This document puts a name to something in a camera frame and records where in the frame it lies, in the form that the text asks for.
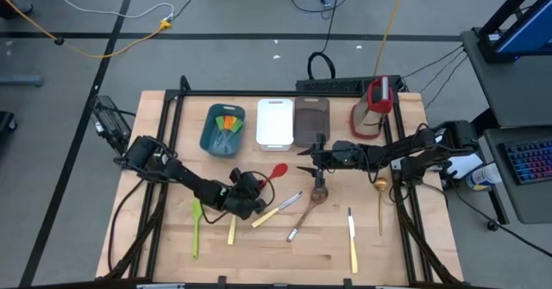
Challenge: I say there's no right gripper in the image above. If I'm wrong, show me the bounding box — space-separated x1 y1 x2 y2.
296 132 375 191

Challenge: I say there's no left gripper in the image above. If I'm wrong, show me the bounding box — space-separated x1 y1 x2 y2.
217 166 269 221

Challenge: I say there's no red silicone spoon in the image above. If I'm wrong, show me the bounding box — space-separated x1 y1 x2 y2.
257 162 289 191

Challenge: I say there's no cream-handled table knife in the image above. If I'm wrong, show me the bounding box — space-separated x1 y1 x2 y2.
227 213 238 246
251 191 304 229
347 206 359 275

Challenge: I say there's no grey plastic bin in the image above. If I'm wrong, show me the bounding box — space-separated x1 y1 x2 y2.
293 96 331 148

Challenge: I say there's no white plastic bin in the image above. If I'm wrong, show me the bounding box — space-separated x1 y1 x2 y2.
255 97 295 151

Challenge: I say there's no dark wooden spoon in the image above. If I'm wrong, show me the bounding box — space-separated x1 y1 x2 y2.
285 185 329 243

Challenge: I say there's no lime green silicone spoon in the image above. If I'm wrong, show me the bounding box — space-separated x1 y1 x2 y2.
191 198 206 261

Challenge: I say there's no green spatula clear handle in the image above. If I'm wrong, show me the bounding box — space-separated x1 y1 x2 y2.
214 115 229 152
223 119 245 152

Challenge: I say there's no teal plastic bin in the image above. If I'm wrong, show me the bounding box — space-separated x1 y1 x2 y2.
198 103 247 159

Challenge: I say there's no orange spatula clear handle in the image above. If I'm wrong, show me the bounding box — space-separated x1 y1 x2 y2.
222 114 238 152

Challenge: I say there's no gold metal spoon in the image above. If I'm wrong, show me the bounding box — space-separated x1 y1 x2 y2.
373 176 389 237

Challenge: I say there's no black power strip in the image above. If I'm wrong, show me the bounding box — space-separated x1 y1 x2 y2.
295 75 402 94

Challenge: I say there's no white paper sheet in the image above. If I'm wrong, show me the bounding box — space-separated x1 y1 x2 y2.
443 153 474 180

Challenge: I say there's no black mesh controller box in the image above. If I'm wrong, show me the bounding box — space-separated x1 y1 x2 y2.
91 95 133 154

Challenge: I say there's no grey computer desk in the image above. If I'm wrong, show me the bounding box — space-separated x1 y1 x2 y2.
433 0 552 232

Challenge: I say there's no rainbow backlit keyboard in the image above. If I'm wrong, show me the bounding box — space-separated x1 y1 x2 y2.
504 138 552 185

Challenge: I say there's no black computer monitor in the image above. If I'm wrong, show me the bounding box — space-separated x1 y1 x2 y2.
493 0 552 60

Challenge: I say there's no grey metal table foot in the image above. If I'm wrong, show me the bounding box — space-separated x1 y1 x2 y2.
0 75 45 88

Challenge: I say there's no black chair caster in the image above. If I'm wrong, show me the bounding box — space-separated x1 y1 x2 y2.
0 110 18 134

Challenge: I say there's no person's shoe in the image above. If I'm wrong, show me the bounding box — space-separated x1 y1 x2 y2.
0 2 35 21

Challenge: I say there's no red-handled steel box grater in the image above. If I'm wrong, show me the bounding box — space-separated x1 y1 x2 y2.
348 74 395 140

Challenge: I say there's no black coiled cable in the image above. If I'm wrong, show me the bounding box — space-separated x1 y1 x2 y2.
306 0 344 81

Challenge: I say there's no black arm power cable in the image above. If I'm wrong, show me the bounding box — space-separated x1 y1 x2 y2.
106 179 146 273

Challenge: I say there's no orange-yellow cable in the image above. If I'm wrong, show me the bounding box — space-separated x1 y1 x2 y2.
373 0 409 77

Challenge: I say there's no yellow extension cable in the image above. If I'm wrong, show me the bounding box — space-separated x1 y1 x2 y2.
0 0 172 60

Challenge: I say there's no black floor cable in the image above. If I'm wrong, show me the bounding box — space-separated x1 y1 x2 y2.
448 185 552 258

